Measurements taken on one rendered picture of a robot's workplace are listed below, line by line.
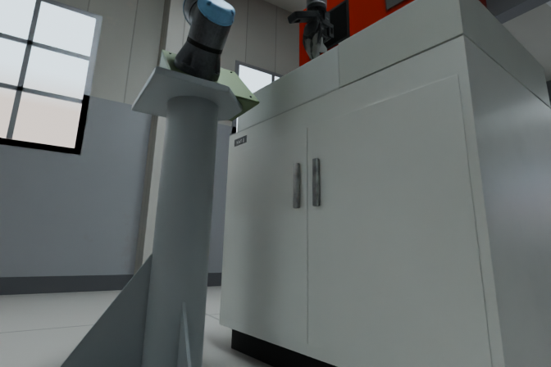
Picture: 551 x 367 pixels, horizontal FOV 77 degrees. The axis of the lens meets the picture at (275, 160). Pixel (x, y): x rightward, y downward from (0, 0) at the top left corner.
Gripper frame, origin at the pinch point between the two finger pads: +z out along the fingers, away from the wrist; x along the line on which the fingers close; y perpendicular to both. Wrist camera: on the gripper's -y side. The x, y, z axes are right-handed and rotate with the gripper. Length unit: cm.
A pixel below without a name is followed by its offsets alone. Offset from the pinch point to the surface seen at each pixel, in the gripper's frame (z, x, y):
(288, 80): 7.6, 7.8, -4.2
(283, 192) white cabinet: 46.8, 9.1, -4.5
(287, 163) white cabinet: 37.5, 7.2, -4.5
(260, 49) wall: -162, 224, 136
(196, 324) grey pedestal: 85, 14, -30
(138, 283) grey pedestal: 74, 23, -43
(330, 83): 16.1, -11.7, -4.2
